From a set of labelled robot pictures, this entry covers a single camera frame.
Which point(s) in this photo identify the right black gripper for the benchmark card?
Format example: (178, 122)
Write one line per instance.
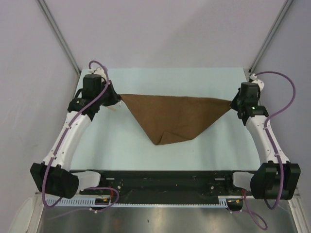
(233, 104)

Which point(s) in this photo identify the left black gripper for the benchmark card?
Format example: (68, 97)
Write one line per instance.
(114, 98)

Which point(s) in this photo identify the brown cloth napkin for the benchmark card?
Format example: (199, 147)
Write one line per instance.
(171, 119)

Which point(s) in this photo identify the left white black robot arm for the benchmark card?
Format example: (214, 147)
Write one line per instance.
(53, 176)

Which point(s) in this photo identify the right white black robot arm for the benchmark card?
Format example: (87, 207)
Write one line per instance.
(277, 177)

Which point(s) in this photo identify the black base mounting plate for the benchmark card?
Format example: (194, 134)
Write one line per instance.
(170, 187)

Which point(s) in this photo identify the right side aluminium rail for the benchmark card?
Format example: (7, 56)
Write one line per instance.
(259, 94)

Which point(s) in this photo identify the left aluminium frame post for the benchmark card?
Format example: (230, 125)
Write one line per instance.
(58, 34)

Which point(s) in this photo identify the aluminium frame post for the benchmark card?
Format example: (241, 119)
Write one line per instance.
(271, 34)
(58, 34)

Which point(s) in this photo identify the right aluminium frame post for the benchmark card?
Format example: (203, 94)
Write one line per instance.
(271, 34)

